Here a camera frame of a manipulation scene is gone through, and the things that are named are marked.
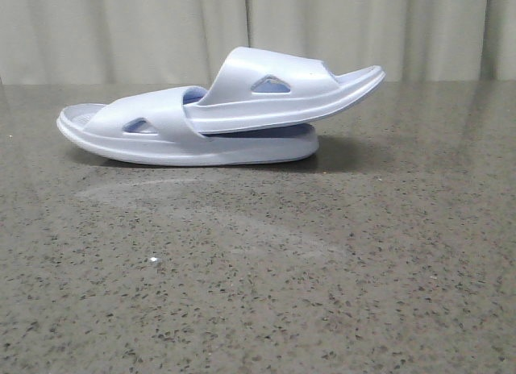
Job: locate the light blue slipper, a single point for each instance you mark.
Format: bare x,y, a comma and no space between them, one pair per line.
257,89
155,128

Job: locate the beige background curtain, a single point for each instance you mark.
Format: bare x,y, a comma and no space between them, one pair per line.
185,41

